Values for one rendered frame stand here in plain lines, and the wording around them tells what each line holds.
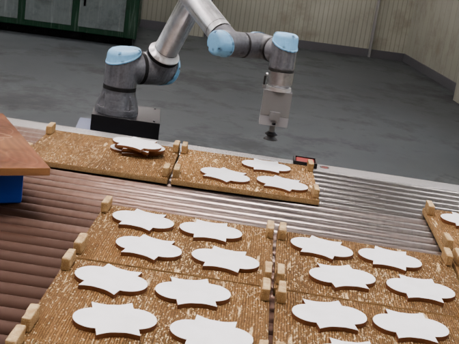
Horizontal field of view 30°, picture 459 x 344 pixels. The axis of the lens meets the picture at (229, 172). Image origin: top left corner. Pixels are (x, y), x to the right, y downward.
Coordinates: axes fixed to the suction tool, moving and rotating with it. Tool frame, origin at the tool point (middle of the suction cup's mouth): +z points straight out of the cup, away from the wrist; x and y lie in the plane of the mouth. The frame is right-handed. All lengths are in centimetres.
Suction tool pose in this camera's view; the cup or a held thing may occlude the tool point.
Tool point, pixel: (270, 138)
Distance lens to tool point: 256.7
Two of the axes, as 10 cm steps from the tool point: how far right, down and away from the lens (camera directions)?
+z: -1.4, 9.5, 2.7
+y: 9.9, 1.4, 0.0
